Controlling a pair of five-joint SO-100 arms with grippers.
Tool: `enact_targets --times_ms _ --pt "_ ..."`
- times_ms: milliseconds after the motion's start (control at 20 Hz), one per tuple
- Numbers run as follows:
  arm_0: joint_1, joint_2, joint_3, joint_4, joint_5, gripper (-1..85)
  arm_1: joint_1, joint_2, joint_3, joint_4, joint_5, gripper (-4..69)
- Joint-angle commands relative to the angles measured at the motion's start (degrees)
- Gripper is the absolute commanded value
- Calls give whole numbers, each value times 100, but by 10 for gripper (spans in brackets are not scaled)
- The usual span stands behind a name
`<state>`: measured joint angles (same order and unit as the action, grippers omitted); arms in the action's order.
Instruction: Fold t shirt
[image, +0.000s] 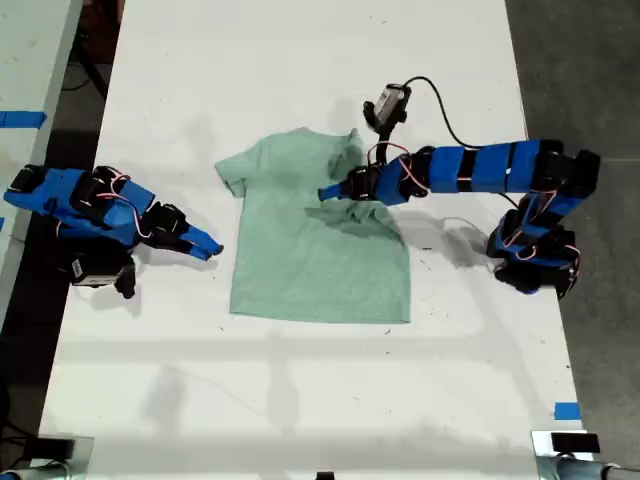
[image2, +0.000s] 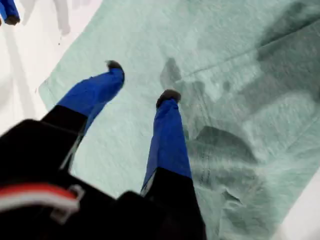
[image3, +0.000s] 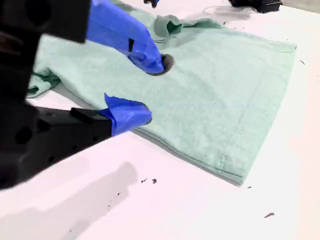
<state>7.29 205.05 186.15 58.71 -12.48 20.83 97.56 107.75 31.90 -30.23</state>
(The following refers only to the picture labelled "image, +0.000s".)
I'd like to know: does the black camera cable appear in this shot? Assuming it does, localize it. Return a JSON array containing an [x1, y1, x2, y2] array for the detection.
[[403, 75, 522, 207]]

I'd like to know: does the black camera box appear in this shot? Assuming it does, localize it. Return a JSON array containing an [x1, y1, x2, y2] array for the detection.
[[69, 255, 124, 289], [374, 83, 413, 125]]

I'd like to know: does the small blue tape piece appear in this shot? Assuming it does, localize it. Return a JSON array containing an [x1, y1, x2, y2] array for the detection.
[[553, 401, 583, 422]]

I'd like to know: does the long blue tape strip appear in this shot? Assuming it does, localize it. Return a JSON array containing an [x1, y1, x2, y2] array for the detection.
[[0, 110, 49, 129]]

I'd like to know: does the small black box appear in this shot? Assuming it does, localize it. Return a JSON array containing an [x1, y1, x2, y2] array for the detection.
[[550, 432, 601, 454], [36, 436, 77, 459]]

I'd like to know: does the pale green T-shirt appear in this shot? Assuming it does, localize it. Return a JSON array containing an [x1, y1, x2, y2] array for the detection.
[[213, 127, 413, 325]]

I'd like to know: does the white side table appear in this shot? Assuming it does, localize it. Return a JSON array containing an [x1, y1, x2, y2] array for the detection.
[[0, 0, 85, 321]]

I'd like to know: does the short black camera stalk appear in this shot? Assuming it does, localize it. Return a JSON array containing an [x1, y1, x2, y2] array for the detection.
[[362, 100, 402, 167], [115, 263, 138, 300]]

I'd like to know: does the black floor cable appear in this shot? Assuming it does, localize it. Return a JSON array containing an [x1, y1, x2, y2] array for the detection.
[[62, 22, 110, 100]]

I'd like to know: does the metal table clamp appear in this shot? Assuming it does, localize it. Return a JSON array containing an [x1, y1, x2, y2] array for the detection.
[[9, 434, 96, 480], [530, 429, 640, 480]]

